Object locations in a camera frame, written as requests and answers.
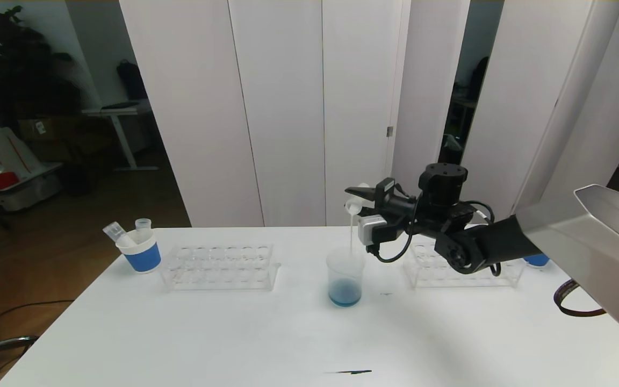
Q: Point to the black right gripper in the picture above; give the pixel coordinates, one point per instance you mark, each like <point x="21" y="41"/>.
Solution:
<point x="384" y="191"/>

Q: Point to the test tube with yellow pigment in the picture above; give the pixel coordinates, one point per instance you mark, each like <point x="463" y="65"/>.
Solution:
<point x="352" y="204"/>

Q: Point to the test tube with blue pigment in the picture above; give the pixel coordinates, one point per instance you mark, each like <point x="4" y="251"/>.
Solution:
<point x="143" y="226"/>

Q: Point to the test tube with red pigment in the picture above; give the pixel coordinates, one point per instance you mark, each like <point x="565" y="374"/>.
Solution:
<point x="117" y="233"/>

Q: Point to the silver and black right arm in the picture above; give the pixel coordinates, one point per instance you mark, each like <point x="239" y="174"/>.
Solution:
<point x="599" y="247"/>

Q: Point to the clear acrylic test tube rack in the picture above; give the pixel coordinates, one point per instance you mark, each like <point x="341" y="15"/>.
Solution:
<point x="223" y="270"/>
<point x="427" y="277"/>

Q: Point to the clear glass beaker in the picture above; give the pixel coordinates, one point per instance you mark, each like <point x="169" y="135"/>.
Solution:
<point x="345" y="293"/>

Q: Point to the white partition panel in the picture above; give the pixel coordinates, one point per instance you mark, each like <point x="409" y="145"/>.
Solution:
<point x="519" y="107"/>
<point x="360" y="107"/>
<point x="282" y="107"/>
<point x="191" y="107"/>
<point x="422" y="80"/>
<point x="599" y="134"/>

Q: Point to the blue and white paper cup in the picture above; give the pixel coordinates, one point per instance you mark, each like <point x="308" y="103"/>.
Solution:
<point x="536" y="260"/>
<point x="144" y="259"/>

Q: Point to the white office desk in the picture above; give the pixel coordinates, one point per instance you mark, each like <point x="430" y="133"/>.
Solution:
<point x="121" y="112"/>

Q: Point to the black backpack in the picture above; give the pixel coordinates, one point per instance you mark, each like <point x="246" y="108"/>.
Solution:
<point x="132" y="82"/>

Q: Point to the brown cardboard box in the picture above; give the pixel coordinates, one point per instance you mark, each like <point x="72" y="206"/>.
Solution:
<point x="54" y="136"/>

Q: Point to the white wheeled machine base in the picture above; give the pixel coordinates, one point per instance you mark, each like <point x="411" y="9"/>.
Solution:
<point x="24" y="184"/>

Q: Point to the dark green potted plant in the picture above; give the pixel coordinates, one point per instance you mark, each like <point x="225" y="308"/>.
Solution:
<point x="19" y="70"/>

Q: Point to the grey metal chair leg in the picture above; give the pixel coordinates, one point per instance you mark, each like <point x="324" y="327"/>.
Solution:
<point x="19" y="341"/>

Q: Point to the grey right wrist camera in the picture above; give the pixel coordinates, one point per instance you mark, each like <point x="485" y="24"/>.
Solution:
<point x="371" y="230"/>

